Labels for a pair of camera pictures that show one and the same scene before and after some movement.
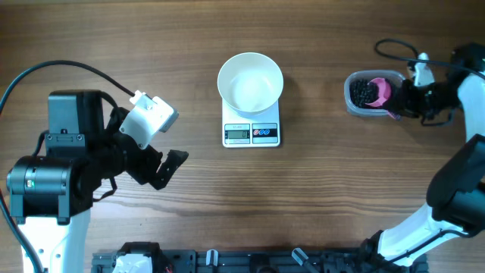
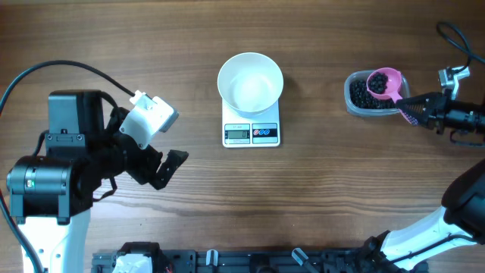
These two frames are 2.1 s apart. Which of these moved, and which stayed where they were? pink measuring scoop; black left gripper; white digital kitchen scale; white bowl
Moved: pink measuring scoop
Stayed: white bowl; black left gripper; white digital kitchen scale
